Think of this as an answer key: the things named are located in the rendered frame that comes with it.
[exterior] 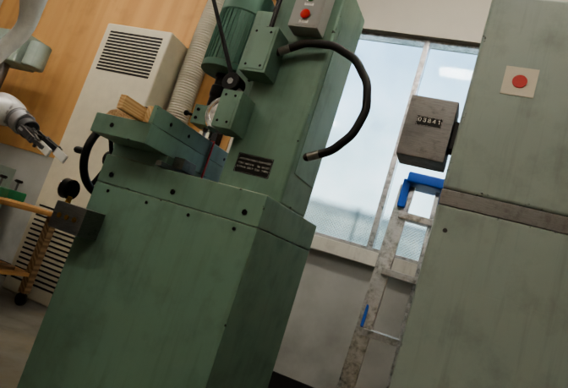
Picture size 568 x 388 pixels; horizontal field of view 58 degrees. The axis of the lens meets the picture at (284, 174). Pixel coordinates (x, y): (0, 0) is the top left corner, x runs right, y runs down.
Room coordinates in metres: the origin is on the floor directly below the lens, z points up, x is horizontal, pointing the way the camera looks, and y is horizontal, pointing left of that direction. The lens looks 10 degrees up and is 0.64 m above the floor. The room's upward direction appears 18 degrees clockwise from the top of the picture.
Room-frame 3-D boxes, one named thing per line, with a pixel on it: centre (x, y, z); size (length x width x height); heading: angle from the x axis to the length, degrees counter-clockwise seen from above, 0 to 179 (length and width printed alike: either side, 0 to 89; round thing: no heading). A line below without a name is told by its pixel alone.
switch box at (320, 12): (1.44, 0.07, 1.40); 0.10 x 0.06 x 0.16; 65
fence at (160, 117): (1.67, 0.28, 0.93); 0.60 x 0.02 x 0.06; 155
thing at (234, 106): (1.48, 0.20, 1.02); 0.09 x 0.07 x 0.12; 155
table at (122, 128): (1.73, 0.41, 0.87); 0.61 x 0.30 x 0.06; 155
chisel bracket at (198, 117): (1.69, 0.29, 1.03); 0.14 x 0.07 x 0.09; 65
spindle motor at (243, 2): (1.70, 0.30, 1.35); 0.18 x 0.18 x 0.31
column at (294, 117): (1.58, 0.04, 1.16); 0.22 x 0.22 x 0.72; 65
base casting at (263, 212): (1.65, 0.19, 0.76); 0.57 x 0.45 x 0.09; 65
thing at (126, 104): (1.58, 0.36, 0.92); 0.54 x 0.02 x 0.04; 155
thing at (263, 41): (1.47, 0.17, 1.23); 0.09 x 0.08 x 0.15; 65
